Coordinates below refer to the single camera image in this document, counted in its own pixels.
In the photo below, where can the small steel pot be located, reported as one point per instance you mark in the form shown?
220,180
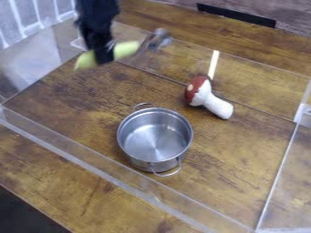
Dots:
154,137

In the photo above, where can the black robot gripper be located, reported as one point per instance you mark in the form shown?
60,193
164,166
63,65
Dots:
95,17

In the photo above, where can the black strip on wall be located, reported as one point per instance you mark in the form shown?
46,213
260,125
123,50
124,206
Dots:
252,19

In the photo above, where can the clear acrylic triangular bracket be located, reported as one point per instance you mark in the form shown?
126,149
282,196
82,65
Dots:
79,42

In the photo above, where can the red and white toy mushroom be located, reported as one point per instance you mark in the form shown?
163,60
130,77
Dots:
198,95

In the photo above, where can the clear acrylic enclosure wall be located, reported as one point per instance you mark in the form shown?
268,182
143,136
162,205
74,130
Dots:
246,177

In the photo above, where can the green handled metal spoon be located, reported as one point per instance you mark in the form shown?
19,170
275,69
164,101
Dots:
152,42

